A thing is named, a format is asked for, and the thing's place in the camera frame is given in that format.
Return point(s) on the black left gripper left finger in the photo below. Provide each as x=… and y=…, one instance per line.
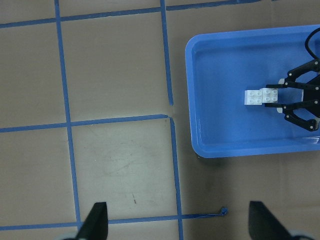
x=95, y=226

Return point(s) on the blue plastic tray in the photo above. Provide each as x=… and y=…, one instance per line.
x=221, y=66

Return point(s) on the brown paper table cover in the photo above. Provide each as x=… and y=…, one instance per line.
x=94, y=108

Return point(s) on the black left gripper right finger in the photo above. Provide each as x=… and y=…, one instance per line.
x=263, y=225

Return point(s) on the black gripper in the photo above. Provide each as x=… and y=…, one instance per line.
x=310, y=100

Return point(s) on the white block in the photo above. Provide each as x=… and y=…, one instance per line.
x=253, y=97
x=269, y=95

